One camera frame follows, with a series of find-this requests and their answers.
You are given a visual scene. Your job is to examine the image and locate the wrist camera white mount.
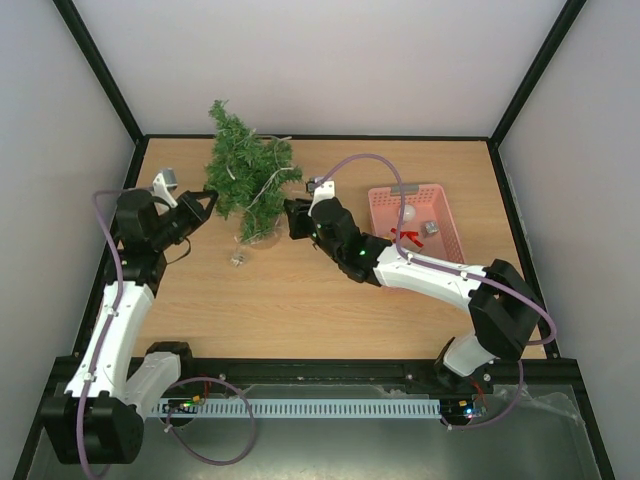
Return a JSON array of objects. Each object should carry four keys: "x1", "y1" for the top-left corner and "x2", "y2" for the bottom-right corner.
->
[
  {"x1": 306, "y1": 177, "x2": 335, "y2": 215},
  {"x1": 152, "y1": 168, "x2": 178, "y2": 214}
]

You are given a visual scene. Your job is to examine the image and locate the pink plastic basket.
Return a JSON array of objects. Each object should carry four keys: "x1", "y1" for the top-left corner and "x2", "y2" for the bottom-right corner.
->
[{"x1": 367, "y1": 182, "x2": 472, "y2": 291}]

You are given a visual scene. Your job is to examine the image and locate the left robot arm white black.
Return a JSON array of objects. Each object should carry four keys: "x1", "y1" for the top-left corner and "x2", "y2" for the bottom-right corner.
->
[{"x1": 41, "y1": 189, "x2": 218, "y2": 467}]

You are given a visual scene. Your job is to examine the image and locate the light blue cable duct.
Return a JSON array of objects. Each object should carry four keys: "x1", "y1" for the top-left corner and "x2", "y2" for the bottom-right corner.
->
[{"x1": 174, "y1": 398, "x2": 441, "y2": 419}]

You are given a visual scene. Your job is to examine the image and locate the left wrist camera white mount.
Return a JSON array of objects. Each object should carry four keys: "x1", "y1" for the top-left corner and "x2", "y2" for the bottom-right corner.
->
[{"x1": 152, "y1": 168, "x2": 178, "y2": 214}]

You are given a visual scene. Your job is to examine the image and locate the clear string lights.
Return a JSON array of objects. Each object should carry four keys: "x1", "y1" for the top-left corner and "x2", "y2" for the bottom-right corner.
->
[{"x1": 219, "y1": 127, "x2": 306, "y2": 251}]

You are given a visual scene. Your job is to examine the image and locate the red ribbon bow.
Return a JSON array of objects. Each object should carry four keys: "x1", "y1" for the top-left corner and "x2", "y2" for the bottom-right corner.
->
[{"x1": 389, "y1": 228, "x2": 424, "y2": 251}]

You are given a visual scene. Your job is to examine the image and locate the clear battery box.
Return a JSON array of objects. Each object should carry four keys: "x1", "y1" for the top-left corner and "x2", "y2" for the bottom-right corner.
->
[{"x1": 230, "y1": 245, "x2": 247, "y2": 267}]

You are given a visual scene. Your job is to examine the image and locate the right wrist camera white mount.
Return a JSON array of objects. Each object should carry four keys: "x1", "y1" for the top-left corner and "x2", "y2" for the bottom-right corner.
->
[{"x1": 306, "y1": 177, "x2": 335, "y2": 215}]

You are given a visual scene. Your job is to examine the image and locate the purple floor cable loop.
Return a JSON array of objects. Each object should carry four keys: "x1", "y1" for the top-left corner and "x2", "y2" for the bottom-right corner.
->
[{"x1": 162, "y1": 375, "x2": 256, "y2": 466}]

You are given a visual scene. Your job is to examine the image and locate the small green christmas tree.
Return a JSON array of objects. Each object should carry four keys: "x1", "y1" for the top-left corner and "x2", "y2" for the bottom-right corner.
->
[{"x1": 202, "y1": 98, "x2": 306, "y2": 245}]

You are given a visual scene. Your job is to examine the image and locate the silver gift box ornament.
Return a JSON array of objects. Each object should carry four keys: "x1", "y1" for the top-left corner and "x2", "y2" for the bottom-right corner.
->
[{"x1": 422, "y1": 221, "x2": 440, "y2": 238}]

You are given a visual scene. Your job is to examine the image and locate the black aluminium rail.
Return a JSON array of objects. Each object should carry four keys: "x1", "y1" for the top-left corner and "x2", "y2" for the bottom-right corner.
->
[{"x1": 44, "y1": 356, "x2": 586, "y2": 397}]

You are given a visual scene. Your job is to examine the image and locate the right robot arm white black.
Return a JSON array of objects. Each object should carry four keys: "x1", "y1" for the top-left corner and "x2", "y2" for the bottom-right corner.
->
[{"x1": 284, "y1": 198, "x2": 541, "y2": 392}]

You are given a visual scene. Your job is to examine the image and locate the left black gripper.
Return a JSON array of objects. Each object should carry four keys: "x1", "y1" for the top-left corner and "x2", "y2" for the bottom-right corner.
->
[{"x1": 152, "y1": 191, "x2": 220, "y2": 251}]

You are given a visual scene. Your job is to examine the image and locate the white ball ornament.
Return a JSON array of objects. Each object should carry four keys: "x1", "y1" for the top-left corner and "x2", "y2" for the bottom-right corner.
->
[{"x1": 401, "y1": 204, "x2": 416, "y2": 224}]

